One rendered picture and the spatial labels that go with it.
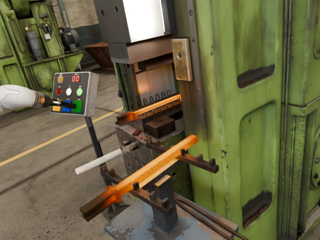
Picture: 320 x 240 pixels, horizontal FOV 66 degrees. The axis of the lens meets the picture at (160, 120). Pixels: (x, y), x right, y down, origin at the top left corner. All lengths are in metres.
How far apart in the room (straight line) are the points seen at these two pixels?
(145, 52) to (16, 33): 4.93
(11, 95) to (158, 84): 0.81
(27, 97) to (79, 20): 9.09
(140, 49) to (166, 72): 0.46
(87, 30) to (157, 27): 9.37
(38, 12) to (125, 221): 5.68
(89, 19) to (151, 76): 9.15
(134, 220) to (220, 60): 0.68
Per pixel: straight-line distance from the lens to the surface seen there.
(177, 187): 1.36
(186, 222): 0.97
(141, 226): 0.99
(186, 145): 0.87
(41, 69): 6.10
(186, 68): 1.04
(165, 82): 1.62
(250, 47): 1.17
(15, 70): 6.11
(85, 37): 10.44
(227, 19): 0.97
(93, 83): 1.64
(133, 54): 1.18
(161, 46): 1.26
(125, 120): 1.29
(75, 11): 10.38
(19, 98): 1.37
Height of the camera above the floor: 1.46
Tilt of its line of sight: 23 degrees down
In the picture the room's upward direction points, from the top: 10 degrees counter-clockwise
